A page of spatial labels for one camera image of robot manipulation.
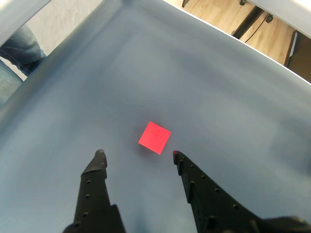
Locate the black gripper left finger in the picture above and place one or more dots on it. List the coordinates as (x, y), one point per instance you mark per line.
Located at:
(93, 199)

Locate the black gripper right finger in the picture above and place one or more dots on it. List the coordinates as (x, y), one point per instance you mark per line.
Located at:
(213, 208)

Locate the red cube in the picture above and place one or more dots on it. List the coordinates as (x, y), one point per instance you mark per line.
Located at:
(154, 138)

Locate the person's leg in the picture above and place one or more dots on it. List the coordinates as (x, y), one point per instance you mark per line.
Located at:
(17, 55)

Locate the dark cabinet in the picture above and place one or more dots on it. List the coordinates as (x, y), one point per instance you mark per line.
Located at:
(300, 58)

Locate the black table leg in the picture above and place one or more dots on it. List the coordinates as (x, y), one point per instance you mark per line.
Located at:
(247, 23)

